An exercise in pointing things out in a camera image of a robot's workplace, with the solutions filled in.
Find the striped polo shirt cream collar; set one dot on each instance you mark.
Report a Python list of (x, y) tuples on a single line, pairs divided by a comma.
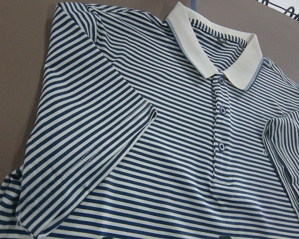
[(156, 129)]

